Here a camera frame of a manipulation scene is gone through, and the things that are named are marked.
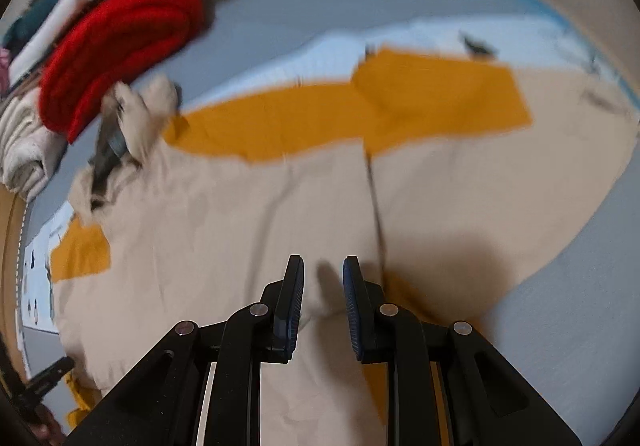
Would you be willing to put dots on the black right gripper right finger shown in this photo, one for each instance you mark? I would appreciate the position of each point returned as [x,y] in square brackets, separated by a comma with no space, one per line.
[445,385]

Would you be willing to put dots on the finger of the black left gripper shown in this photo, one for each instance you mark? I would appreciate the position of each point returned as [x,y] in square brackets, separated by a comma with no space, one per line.
[30,394]

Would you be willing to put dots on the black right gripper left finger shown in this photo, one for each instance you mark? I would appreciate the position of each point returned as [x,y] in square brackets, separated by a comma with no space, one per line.
[201,385]

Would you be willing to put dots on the beige and orange jacket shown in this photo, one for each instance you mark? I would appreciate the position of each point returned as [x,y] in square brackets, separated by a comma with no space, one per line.
[450,180]

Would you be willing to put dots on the wooden headboard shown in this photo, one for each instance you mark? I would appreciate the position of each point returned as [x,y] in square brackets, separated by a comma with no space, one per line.
[12,209]

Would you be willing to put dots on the red folded blanket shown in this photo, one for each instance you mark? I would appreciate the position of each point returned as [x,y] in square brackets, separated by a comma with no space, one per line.
[117,41]

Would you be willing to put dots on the white folded bedding stack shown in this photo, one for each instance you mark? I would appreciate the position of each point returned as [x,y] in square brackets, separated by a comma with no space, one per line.
[58,19]

